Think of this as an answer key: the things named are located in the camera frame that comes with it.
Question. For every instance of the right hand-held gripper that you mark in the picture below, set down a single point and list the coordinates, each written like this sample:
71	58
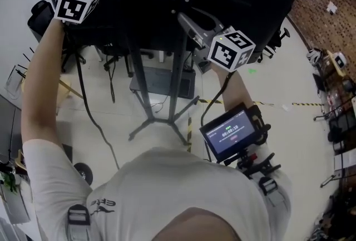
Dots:
231	50

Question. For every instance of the person's left forearm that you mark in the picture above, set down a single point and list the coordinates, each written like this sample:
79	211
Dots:
39	89

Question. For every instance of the person's right forearm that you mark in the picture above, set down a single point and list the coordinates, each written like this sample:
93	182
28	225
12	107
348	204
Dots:
233	89

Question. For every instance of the green floor sticker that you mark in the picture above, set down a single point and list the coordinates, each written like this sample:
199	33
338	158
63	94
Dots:
251	70

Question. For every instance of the black TV stand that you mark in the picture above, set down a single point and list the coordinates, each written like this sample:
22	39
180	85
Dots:
139	73

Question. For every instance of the black office chair grey headrest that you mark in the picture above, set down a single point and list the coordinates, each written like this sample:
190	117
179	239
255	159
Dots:
128	70

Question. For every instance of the yellow black hazard tape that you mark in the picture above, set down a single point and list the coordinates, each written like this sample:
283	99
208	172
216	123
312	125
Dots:
190	128
306	103

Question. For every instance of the black router with antennas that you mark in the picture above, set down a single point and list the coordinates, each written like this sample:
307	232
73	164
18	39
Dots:
27	57

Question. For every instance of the white helmet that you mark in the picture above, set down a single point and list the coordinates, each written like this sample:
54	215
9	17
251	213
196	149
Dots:
314	56

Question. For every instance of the clear plastic box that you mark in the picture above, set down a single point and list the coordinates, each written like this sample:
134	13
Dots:
15	81

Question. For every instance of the wooden stool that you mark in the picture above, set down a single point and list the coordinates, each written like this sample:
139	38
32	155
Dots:
338	61

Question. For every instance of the person's white t-shirt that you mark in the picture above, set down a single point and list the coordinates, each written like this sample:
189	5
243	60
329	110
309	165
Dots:
167	184

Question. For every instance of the black cabinet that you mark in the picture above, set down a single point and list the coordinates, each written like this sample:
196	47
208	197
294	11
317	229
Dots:
67	153

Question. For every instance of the person's head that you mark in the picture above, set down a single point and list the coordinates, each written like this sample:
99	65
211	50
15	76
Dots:
192	226

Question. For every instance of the small green potted plant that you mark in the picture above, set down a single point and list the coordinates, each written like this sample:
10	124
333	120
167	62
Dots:
9	182

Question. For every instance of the white wall socket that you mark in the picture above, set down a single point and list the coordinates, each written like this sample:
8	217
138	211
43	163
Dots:
332	8

